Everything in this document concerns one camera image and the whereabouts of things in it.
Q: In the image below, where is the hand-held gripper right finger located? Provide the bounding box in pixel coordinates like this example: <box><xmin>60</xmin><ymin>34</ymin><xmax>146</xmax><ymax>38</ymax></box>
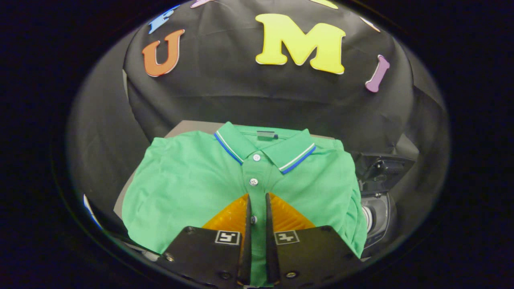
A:
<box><xmin>265</xmin><ymin>193</ymin><xmax>364</xmax><ymax>287</ymax></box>

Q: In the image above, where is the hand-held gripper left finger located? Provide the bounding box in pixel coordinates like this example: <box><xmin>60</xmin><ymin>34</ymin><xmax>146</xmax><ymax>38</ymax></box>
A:
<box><xmin>157</xmin><ymin>193</ymin><xmax>253</xmax><ymax>287</ymax></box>

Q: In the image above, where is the green polo shirt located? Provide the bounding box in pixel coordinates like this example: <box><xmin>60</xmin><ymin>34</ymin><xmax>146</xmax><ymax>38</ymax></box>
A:
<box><xmin>121</xmin><ymin>121</ymin><xmax>368</xmax><ymax>286</ymax></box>

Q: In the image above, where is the dark grey washing machine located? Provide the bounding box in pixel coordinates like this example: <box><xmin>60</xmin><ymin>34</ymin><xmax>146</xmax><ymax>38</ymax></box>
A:
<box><xmin>357</xmin><ymin>191</ymin><xmax>400</xmax><ymax>258</ymax></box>

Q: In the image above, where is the grey cabinet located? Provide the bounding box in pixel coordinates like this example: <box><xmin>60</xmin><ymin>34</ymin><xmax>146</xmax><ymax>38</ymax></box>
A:
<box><xmin>114</xmin><ymin>120</ymin><xmax>346</xmax><ymax>219</ymax></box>

